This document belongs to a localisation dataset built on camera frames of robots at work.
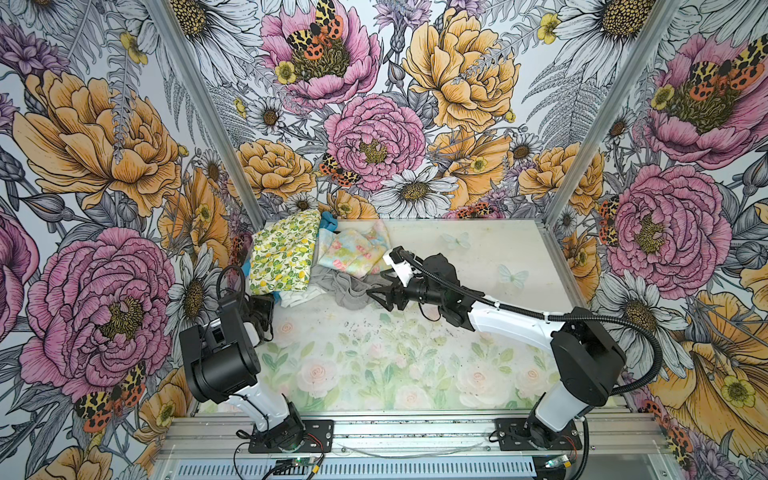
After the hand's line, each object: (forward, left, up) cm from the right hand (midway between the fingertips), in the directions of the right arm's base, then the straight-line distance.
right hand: (377, 290), depth 79 cm
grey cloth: (+7, +9, -12) cm, 17 cm away
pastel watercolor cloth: (+23, +7, -11) cm, 26 cm away
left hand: (+7, +33, -16) cm, 37 cm away
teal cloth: (+40, +20, -13) cm, 46 cm away
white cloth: (+8, +27, -16) cm, 32 cm away
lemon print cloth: (+20, +31, -7) cm, 38 cm away
